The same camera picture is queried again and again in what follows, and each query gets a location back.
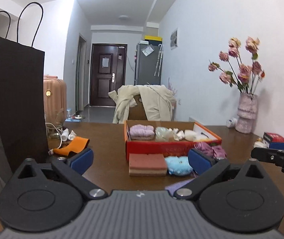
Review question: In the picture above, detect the light blue plush toy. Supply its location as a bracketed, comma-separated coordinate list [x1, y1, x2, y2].
[165, 156, 193, 176]

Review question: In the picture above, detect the purple satin scrunchie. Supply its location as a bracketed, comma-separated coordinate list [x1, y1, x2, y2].
[195, 142, 227, 158]

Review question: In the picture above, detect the pink layered sponge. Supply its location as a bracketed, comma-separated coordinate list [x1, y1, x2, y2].
[129, 154, 167, 176]

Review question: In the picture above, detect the pale green soft ball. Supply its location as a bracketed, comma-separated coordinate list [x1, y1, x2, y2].
[155, 127, 174, 142]

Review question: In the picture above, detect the red black small box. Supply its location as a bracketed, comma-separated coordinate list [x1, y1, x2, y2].
[263, 132, 284, 143]

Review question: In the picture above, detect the orange fabric band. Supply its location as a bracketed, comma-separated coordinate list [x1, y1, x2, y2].
[53, 136, 89, 157]

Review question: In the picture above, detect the orange red cardboard box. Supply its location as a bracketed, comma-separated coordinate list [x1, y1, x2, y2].
[124, 120, 222, 160]

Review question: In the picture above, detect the pink textured vase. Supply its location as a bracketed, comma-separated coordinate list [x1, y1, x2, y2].
[235, 93, 258, 134]

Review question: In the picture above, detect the pink suitcase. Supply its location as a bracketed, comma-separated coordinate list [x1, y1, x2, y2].
[43, 75, 67, 125]

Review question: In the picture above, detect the beige coat on chair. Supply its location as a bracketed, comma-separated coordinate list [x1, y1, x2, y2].
[108, 85, 177, 123]

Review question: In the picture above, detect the dried pink rose bouquet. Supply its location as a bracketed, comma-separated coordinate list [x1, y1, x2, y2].
[207, 37, 265, 97]

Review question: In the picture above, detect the brown wooden chair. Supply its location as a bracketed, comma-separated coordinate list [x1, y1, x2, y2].
[128, 94, 147, 120]

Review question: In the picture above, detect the black paper bag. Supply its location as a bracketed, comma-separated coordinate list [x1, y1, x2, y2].
[0, 2, 50, 196]

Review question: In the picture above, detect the dark brown entrance door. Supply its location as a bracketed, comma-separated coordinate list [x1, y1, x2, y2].
[89, 44, 127, 107]

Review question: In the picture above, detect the white umbrella on refrigerator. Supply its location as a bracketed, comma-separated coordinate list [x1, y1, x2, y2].
[154, 44, 163, 77]

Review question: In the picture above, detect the grey refrigerator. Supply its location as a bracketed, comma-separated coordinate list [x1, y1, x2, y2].
[134, 40, 161, 85]

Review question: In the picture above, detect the yellow box on refrigerator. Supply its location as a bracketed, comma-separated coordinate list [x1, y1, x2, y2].
[144, 35, 162, 42]

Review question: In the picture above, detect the white charger with cable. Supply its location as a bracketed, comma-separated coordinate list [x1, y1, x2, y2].
[61, 128, 77, 142]

